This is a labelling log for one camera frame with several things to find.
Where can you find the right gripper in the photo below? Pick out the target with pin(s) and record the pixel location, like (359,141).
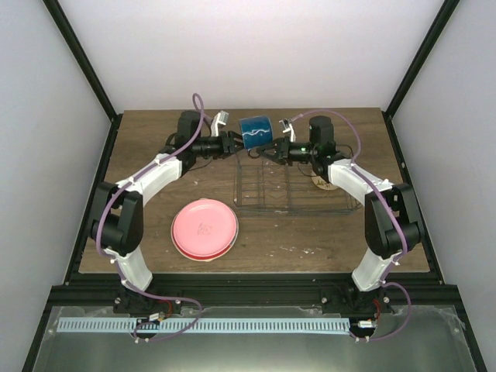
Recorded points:
(283,147)

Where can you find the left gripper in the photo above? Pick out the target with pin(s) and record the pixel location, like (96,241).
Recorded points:
(229,147)

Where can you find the blue ceramic mug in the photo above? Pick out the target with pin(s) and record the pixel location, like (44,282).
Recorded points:
(256,131)

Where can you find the black wire dish rack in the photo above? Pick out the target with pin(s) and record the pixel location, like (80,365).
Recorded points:
(264,188)

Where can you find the cream ceramic bowl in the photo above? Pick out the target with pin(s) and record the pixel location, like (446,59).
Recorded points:
(322,184)

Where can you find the pink plastic plate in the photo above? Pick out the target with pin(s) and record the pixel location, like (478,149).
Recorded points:
(205,209)

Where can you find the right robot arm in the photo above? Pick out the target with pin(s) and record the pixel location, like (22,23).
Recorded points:
(392,219)

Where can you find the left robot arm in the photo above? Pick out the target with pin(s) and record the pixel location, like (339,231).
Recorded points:
(116,217)

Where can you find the red floral plate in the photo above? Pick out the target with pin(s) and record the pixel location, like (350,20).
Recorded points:
(203,241)

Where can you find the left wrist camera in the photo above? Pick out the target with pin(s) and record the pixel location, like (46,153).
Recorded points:
(218,122)

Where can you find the light blue slotted cable duct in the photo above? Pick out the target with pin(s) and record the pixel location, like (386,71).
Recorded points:
(207,325)

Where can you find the black aluminium frame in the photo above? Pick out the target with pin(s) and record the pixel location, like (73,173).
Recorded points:
(248,289)

